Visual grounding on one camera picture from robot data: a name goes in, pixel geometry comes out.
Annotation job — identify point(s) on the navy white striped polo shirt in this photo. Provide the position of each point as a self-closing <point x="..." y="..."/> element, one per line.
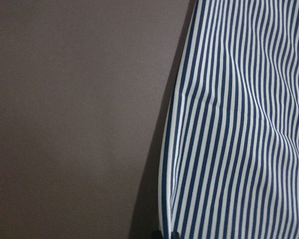
<point x="229" y="163"/>

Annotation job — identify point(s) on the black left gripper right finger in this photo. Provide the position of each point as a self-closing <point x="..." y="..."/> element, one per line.
<point x="174" y="235"/>

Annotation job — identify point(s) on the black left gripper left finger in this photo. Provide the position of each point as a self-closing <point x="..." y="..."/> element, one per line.
<point x="156" y="235"/>

